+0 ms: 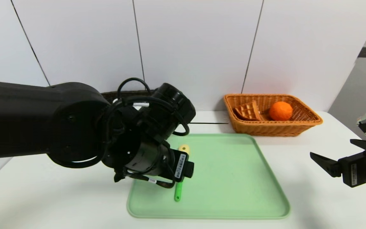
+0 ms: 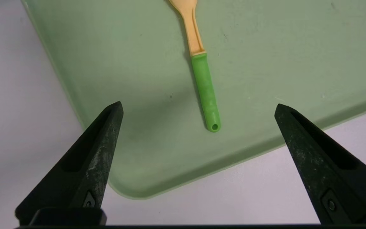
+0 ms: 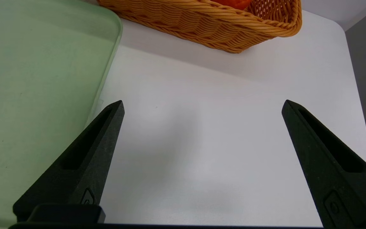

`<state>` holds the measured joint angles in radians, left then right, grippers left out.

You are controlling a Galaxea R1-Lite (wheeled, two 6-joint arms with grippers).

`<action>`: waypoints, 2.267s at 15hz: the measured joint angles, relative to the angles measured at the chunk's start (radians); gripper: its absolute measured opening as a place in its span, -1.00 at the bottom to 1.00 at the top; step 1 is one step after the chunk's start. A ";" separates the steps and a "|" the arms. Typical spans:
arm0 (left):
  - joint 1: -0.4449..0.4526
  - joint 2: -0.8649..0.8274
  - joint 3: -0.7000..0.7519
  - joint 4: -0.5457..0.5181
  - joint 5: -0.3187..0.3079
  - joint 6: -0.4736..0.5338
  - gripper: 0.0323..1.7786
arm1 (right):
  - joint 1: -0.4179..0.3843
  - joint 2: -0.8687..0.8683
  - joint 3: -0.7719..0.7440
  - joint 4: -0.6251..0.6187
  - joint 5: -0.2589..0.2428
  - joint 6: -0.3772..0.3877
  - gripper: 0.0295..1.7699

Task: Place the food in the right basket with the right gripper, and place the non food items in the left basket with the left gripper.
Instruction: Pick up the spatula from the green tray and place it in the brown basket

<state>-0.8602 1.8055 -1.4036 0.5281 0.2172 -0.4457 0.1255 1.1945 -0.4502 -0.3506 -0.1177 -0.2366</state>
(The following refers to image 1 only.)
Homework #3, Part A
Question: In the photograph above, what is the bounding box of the yellow spoon with green handle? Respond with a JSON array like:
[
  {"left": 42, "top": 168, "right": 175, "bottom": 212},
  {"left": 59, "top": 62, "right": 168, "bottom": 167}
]
[{"left": 174, "top": 144, "right": 190, "bottom": 202}]

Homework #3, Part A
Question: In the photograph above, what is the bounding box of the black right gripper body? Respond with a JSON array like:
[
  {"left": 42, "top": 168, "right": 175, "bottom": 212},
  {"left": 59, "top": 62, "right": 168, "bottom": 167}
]
[{"left": 338, "top": 145, "right": 366, "bottom": 189}]

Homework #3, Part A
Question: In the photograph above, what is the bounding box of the toy cake slice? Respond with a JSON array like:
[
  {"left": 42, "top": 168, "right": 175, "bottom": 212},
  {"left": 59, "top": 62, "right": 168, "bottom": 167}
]
[{"left": 234, "top": 102, "right": 263, "bottom": 121}]

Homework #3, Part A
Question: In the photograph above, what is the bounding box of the light green plastic tray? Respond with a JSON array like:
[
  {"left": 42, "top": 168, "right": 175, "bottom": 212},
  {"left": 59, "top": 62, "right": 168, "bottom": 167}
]
[{"left": 127, "top": 133, "right": 291, "bottom": 220}]

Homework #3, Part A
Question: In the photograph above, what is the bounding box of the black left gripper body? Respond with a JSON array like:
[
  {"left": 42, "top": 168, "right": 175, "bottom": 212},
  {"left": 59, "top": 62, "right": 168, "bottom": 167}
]
[{"left": 125, "top": 142, "right": 189, "bottom": 183}]

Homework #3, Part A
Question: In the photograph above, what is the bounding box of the dark brown wicker basket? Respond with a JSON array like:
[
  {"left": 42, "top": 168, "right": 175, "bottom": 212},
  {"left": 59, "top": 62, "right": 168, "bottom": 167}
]
[{"left": 101, "top": 90, "right": 158, "bottom": 104}]

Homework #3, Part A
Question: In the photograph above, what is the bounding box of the orange wicker basket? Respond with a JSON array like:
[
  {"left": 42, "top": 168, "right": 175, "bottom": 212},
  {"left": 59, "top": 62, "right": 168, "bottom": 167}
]
[{"left": 224, "top": 94, "right": 323, "bottom": 137}]

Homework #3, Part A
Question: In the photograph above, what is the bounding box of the orange fruit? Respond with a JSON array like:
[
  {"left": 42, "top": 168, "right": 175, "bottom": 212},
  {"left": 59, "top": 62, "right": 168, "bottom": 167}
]
[{"left": 268, "top": 101, "right": 293, "bottom": 121}]

